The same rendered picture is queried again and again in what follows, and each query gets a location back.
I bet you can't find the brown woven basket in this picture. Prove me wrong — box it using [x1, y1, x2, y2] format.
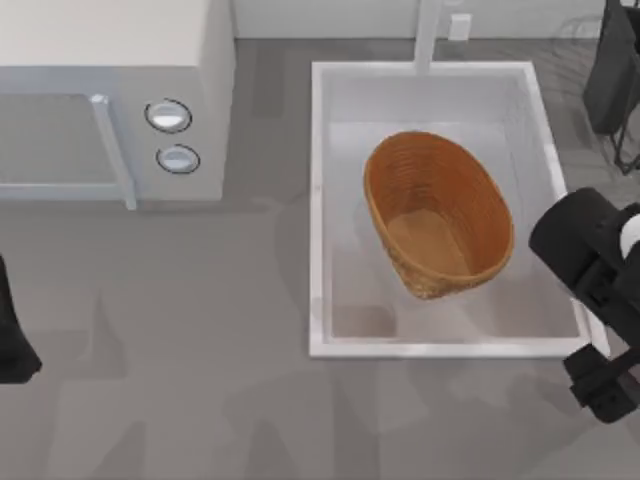
[362, 130, 516, 302]

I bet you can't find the white sink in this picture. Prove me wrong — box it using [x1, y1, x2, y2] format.
[307, 60, 613, 360]

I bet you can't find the tall white tap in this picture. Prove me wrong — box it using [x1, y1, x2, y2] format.
[413, 0, 437, 77]

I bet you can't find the small microwave knob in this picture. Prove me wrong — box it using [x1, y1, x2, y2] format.
[155, 143, 202, 176]

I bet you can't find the large microwave knob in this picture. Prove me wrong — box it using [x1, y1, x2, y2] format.
[144, 97, 194, 135]

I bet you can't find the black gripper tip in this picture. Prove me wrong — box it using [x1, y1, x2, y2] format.
[0, 254, 43, 386]

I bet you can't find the pale microwave oven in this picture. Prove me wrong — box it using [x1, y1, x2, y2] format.
[0, 0, 237, 212]

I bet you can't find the pale microwave door handle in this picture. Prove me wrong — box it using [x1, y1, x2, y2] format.
[89, 93, 138, 212]

